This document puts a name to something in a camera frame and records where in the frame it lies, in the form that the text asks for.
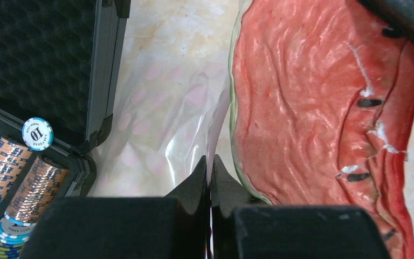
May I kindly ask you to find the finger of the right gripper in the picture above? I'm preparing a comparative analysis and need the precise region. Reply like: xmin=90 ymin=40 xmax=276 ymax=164
xmin=360 ymin=0 xmax=414 ymax=43

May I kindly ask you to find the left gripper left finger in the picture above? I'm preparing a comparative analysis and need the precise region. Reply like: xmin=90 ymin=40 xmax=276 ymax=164
xmin=20 ymin=157 xmax=207 ymax=259

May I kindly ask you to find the black poker chip case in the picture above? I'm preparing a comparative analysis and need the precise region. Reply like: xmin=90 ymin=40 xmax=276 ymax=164
xmin=0 ymin=0 xmax=132 ymax=259

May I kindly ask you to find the toy watermelon slice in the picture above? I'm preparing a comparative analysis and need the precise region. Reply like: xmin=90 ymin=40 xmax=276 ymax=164
xmin=229 ymin=1 xmax=414 ymax=258

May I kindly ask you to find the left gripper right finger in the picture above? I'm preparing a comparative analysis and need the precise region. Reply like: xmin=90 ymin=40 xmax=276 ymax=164
xmin=211 ymin=155 xmax=390 ymax=258

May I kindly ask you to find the white ten poker chip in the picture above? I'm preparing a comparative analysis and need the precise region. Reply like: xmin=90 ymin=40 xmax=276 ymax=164
xmin=22 ymin=117 xmax=54 ymax=151

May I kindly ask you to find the clear zip top bag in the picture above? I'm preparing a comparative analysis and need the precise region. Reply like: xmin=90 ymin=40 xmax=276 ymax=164
xmin=89 ymin=1 xmax=240 ymax=196

